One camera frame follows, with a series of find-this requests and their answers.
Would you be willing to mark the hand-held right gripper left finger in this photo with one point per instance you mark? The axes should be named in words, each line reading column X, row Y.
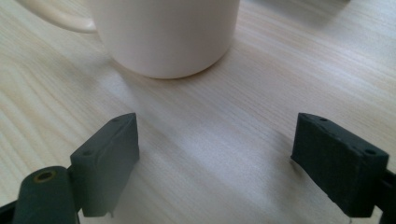
column 104, row 168

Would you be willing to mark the white mug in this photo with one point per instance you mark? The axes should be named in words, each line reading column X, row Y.
column 165, row 34

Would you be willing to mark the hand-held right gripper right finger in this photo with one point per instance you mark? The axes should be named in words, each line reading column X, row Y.
column 339, row 168

